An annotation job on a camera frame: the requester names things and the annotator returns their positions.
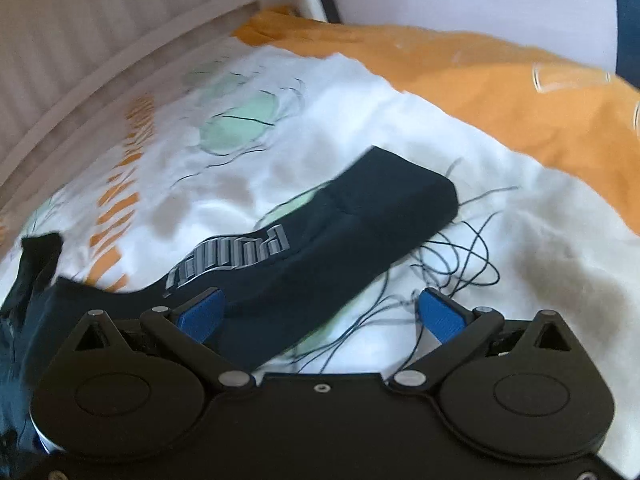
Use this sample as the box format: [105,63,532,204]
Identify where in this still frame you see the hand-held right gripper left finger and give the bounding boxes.
[71,287,252,392]

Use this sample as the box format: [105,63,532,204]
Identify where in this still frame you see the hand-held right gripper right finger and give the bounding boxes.
[387,287,573,392]

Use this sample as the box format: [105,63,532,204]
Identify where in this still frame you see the dark navy pants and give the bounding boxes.
[0,145,461,456]

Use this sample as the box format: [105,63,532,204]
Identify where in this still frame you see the white printed blanket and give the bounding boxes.
[0,42,640,480]

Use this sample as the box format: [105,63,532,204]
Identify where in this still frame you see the orange bed sheet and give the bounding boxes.
[232,7,640,236]

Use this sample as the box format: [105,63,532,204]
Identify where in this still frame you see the black furniture leg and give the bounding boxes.
[301,0,343,25]

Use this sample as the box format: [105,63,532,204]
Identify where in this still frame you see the dark blue cloth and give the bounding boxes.
[614,0,640,83]

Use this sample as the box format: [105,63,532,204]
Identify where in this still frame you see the light wooden bed frame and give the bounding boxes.
[0,0,618,211]

